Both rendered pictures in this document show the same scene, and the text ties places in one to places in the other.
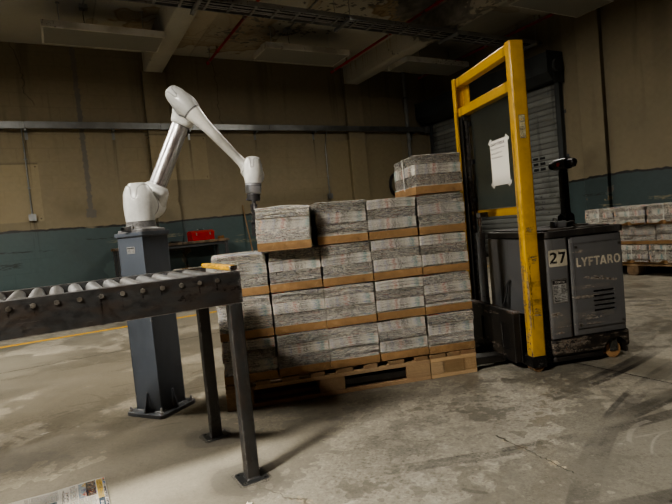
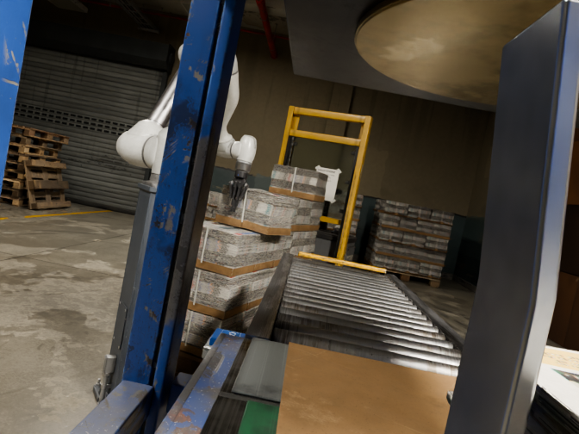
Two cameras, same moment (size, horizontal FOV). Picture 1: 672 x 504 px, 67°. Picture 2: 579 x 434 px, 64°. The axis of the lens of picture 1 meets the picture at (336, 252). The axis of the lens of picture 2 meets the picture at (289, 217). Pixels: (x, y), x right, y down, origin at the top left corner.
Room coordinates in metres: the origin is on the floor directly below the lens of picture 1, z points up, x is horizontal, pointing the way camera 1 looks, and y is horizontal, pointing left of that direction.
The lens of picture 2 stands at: (1.23, 2.56, 1.09)
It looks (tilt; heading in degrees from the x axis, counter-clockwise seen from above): 3 degrees down; 301
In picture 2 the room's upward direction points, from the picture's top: 11 degrees clockwise
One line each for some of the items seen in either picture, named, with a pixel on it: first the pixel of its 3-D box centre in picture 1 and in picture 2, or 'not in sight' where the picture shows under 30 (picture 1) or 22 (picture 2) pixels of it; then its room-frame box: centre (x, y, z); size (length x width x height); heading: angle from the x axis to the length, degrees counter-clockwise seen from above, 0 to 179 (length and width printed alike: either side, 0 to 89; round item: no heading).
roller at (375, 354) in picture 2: not in sight; (373, 360); (1.53, 1.60, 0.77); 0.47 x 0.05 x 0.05; 29
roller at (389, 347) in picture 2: not in sight; (370, 350); (1.56, 1.55, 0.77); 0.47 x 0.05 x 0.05; 29
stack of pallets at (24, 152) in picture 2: not in sight; (20, 164); (9.45, -1.87, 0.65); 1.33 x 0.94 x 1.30; 123
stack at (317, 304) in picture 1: (320, 315); (240, 288); (2.94, 0.12, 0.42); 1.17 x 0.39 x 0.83; 101
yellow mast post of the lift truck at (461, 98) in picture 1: (469, 207); (276, 203); (3.49, -0.95, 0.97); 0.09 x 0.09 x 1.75; 11
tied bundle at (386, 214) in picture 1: (382, 219); (280, 211); (3.02, -0.30, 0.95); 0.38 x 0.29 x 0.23; 10
